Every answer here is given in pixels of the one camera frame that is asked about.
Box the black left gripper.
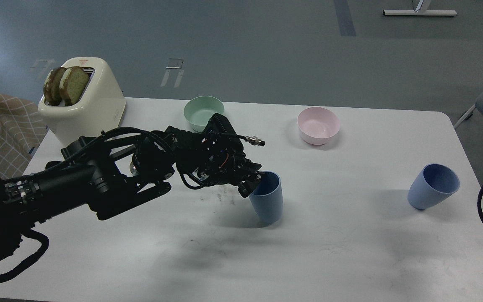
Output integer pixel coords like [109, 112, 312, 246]
[174, 113, 266, 198]

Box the blue cup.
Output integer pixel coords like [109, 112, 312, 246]
[408, 163, 460, 210]
[249, 171, 283, 225]

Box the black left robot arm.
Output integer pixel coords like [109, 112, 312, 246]
[0, 113, 265, 283]

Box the pink bowl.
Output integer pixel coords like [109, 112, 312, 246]
[297, 107, 341, 146]

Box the mint green bowl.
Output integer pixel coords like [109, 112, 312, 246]
[183, 96, 225, 133]

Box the cream white toaster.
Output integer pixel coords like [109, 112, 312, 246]
[38, 57, 126, 146]

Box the right toast slice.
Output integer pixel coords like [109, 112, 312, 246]
[59, 66, 89, 107]

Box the toast slice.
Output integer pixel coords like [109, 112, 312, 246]
[59, 66, 89, 107]
[43, 67, 67, 106]

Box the left toast slice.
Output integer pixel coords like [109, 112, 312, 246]
[43, 67, 67, 106]

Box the white stand base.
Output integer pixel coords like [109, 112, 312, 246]
[382, 0, 457, 17]

